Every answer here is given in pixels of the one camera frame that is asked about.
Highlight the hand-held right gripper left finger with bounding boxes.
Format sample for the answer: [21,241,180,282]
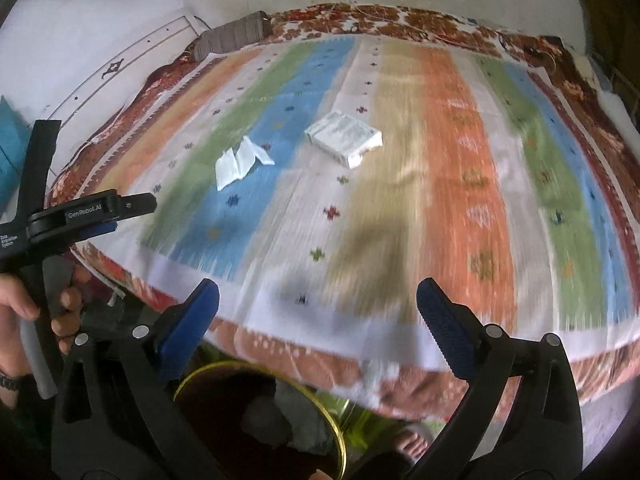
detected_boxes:
[51,278,226,480]

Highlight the grey striped pillow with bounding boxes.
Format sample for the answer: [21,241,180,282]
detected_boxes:
[192,11,271,59]

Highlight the teal board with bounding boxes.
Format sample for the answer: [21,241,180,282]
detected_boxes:
[0,94,32,197]

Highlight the person's left hand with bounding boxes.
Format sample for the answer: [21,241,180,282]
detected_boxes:
[0,264,94,378]

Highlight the white printed box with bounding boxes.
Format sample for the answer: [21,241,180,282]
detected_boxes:
[304,109,384,169]

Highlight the white paper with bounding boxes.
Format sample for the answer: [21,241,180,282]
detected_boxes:
[215,135,276,192]

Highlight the brown hanging clothes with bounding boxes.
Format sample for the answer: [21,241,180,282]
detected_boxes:
[575,0,640,53]

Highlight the yellow rimmed dark bin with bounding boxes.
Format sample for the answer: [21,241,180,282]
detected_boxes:
[172,360,348,480]

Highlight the striped colourful blanket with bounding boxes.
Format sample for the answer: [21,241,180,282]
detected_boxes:
[82,34,640,392]

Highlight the clear plastic bag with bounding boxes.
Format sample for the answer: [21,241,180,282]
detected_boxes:
[275,382,337,453]

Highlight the white bed headboard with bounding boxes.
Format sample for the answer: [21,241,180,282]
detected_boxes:
[0,10,207,183]

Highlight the green plastic bag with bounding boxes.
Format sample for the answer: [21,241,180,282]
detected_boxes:
[320,392,407,450]

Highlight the person's foot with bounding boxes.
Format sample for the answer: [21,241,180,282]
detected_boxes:
[392,424,437,467]

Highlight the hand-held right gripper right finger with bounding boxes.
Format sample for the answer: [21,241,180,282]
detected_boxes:
[405,277,584,480]

